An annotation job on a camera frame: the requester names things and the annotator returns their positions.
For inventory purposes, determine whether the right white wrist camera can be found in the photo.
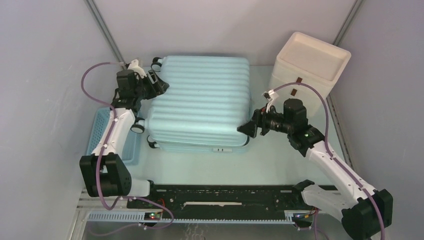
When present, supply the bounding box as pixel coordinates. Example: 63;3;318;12
263;89;279;113

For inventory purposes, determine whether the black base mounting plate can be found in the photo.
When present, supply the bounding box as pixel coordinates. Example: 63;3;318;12
126;184;317;221

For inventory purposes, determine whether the blue perforated plastic basket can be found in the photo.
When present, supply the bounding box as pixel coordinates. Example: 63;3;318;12
86;107;142;166

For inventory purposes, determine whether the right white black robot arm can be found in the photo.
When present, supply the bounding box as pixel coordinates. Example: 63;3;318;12
237;98;394;240

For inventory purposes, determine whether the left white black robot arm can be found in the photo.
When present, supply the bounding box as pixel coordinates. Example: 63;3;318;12
79;68;169;208

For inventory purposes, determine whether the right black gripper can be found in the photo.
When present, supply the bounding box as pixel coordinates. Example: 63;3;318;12
235;103;291;140

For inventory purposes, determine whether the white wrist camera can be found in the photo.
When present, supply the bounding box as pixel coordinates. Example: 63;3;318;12
263;89;279;113
124;58;147;79

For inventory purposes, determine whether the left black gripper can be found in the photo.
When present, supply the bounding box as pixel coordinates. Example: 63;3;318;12
135;70;171;101

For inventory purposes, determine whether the light blue ribbed suitcase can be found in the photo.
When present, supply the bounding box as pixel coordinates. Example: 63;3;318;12
144;55;252;153

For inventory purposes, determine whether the aluminium frame rail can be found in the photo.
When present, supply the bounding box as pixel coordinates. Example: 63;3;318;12
67;188;388;240

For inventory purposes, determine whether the cream plastic drawer cabinet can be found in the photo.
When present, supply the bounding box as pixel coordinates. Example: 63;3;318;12
268;32;352;118

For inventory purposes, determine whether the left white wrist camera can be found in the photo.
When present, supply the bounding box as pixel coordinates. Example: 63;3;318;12
124;58;147;79

